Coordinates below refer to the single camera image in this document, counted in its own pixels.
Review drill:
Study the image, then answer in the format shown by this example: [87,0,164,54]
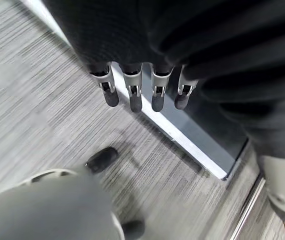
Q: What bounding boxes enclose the metal floor strip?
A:
[228,174,268,240]

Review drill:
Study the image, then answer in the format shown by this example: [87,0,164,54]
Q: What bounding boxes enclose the silver robot leg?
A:
[0,168,126,240]

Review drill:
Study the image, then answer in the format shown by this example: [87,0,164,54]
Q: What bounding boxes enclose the dark robot foot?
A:
[121,219,146,240]
[84,146,120,174]

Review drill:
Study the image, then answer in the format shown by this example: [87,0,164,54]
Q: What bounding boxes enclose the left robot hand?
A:
[42,0,285,226]

